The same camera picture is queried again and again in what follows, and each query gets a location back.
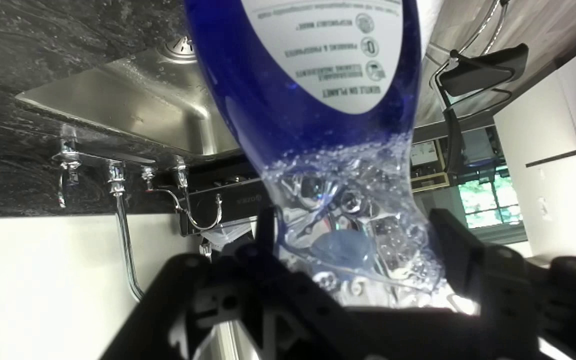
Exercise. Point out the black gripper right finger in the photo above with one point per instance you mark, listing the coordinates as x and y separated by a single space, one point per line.
519 300

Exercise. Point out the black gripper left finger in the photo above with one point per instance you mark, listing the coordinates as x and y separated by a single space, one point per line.
284 313

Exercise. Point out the blue dish soap bottle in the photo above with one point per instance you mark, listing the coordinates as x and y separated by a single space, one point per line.
322 94

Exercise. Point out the chrome sink faucet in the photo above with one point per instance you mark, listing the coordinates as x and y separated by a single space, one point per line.
175 183

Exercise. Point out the stainless steel sink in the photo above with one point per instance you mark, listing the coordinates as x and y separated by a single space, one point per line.
157 94

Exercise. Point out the black office chair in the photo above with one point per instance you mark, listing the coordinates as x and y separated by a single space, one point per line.
466 76

